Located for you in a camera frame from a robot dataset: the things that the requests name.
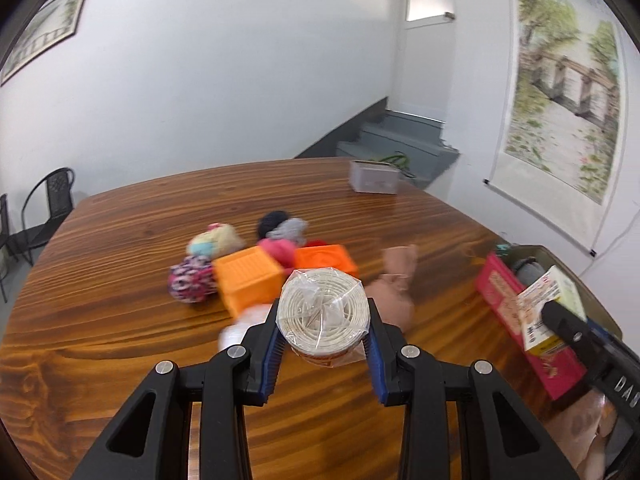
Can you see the green bag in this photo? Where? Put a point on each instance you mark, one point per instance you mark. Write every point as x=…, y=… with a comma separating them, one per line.
x=400, y=160

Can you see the grey tissue box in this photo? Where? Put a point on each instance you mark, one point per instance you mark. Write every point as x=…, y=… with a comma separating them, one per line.
x=372, y=177

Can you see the grey stairs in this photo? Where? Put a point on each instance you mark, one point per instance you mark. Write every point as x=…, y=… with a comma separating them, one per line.
x=395, y=130

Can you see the small orange plastic cube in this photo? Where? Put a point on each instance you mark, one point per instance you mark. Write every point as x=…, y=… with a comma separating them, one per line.
x=320, y=257

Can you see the pastel sock ball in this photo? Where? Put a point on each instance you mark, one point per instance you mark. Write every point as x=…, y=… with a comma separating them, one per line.
x=215, y=240

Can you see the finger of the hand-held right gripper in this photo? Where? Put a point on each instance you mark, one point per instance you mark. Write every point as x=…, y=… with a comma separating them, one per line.
x=567, y=325

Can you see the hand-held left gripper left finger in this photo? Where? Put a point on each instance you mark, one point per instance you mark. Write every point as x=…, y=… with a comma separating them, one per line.
x=272, y=360

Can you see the tan stocking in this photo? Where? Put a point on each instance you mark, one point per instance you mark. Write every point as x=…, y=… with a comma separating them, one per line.
x=392, y=295

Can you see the black sock ball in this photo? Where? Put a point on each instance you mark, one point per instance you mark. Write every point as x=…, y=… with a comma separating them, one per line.
x=270, y=220

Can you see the red storage box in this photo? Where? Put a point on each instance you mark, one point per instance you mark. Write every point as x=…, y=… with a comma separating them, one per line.
x=505, y=300

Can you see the wooden desk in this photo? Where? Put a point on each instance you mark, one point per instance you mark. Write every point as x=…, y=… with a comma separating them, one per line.
x=150, y=210

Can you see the white soft bundle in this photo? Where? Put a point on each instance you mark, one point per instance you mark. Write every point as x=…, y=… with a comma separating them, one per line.
x=237, y=330

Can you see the pink leopard print sock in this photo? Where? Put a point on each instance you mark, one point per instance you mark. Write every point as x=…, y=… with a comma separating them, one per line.
x=192, y=277

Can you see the grey sock ball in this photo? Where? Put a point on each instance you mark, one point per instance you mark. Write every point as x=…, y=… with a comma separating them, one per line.
x=292, y=229

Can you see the yellow green cardboard box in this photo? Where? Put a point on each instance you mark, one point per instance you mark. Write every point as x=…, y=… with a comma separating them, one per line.
x=545, y=310

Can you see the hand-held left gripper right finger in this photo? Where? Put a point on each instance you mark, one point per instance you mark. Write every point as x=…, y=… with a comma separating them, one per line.
x=375, y=365

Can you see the large orange plastic cube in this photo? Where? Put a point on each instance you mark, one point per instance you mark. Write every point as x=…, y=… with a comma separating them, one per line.
x=245, y=275

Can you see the hanging scroll painting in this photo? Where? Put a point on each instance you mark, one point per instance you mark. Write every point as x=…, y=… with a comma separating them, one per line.
x=560, y=85

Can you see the framed landscape painting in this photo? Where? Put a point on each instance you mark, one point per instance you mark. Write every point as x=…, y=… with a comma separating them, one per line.
x=45, y=30

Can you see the person's right hand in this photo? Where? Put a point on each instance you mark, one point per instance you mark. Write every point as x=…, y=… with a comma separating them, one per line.
x=582, y=435

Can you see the black metal chair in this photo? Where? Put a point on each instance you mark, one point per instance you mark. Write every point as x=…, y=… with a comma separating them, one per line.
x=57, y=190
x=4, y=230

